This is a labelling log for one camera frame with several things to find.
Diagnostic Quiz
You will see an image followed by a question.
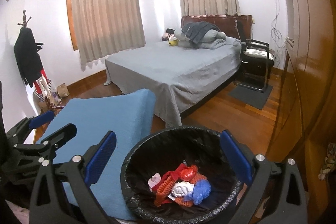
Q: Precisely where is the black bag beside pillows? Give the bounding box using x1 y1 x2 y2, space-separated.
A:
166 28 175 35

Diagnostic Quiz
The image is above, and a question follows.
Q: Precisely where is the red plastic bag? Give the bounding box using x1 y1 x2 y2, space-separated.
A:
179 165 198 182

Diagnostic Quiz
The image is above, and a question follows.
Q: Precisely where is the beige left window curtain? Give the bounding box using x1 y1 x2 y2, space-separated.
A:
71 0 145 65

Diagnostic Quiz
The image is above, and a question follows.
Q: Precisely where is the yellow plush toy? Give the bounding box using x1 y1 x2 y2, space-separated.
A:
169 38 179 47

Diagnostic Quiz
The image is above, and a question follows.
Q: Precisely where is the black hanging coat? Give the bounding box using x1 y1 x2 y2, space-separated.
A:
14 27 44 87

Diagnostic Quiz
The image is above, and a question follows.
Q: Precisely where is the pink sock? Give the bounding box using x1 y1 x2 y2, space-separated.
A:
147 172 161 192

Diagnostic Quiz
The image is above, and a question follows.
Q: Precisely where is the white paper wad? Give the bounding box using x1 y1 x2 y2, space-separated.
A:
171 181 194 197

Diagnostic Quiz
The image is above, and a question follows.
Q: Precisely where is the grey pillows and duvet pile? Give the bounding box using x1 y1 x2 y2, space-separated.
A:
174 29 241 50

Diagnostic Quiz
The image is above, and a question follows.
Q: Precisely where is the red cloth garment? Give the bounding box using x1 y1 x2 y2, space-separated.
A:
151 163 188 193

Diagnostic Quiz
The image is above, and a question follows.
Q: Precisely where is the red hanging garment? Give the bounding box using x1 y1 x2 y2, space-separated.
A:
36 69 49 95

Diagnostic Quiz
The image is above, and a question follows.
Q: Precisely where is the black metal frame chair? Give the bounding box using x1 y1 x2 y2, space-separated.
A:
233 19 275 93

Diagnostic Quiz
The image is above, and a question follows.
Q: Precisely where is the blue plastic bag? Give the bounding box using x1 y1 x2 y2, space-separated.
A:
183 180 211 205

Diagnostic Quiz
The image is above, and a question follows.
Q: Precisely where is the dark grey folded clothing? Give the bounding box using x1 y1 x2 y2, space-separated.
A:
182 21 221 44

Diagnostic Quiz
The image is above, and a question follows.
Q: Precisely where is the brown wooden wardrobe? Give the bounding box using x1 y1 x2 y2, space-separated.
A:
266 0 335 223

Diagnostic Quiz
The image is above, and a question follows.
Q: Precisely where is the black lined trash bin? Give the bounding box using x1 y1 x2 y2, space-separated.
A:
121 127 242 223

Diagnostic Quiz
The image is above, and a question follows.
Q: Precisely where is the dark grey floor mat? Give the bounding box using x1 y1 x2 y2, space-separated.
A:
228 85 273 110

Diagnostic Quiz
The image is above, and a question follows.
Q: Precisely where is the orange ribbed packaging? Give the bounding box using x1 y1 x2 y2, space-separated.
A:
150 164 211 207

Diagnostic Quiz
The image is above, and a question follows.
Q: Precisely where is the checkered tote bag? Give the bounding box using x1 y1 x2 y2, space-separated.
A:
33 79 52 102

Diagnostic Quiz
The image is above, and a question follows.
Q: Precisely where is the grey sheeted bed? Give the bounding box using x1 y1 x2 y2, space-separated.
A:
105 38 241 127

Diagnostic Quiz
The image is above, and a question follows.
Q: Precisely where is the brown paper bag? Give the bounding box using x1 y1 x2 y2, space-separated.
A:
56 83 70 98

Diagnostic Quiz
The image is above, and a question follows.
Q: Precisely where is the wooden coat rack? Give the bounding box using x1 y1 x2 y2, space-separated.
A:
14 10 62 111

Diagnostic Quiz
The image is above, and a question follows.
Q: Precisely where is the dark wooden headboard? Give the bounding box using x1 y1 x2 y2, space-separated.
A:
181 15 253 39

